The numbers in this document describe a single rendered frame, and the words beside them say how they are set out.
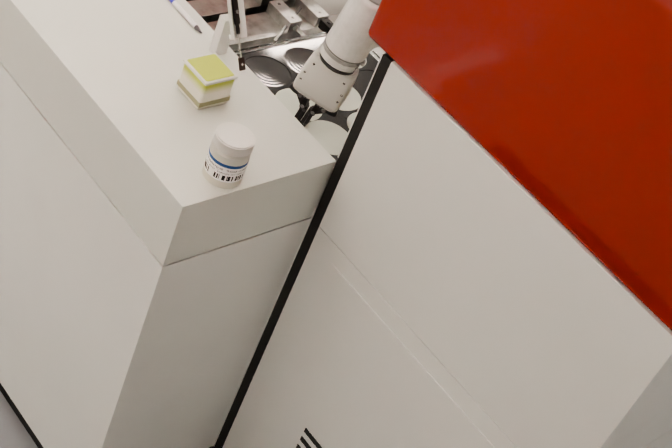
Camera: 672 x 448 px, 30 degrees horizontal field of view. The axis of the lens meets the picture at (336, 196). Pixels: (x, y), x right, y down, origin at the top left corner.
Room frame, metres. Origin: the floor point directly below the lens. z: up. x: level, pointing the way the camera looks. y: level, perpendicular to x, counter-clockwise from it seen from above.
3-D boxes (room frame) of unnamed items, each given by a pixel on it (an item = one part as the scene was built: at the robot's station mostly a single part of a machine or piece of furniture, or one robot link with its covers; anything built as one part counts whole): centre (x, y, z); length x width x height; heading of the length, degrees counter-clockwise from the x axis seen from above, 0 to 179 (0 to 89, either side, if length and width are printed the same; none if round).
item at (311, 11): (2.40, 0.22, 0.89); 0.08 x 0.03 x 0.03; 55
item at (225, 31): (2.00, 0.31, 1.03); 0.06 x 0.04 x 0.13; 55
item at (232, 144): (1.67, 0.20, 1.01); 0.07 x 0.07 x 0.10
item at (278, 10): (2.33, 0.26, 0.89); 0.08 x 0.03 x 0.03; 55
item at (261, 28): (2.27, 0.31, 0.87); 0.36 x 0.08 x 0.03; 145
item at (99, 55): (1.87, 0.38, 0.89); 0.62 x 0.35 x 0.14; 55
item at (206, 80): (1.85, 0.30, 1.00); 0.07 x 0.07 x 0.07; 55
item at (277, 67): (2.13, 0.08, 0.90); 0.34 x 0.34 x 0.01; 55
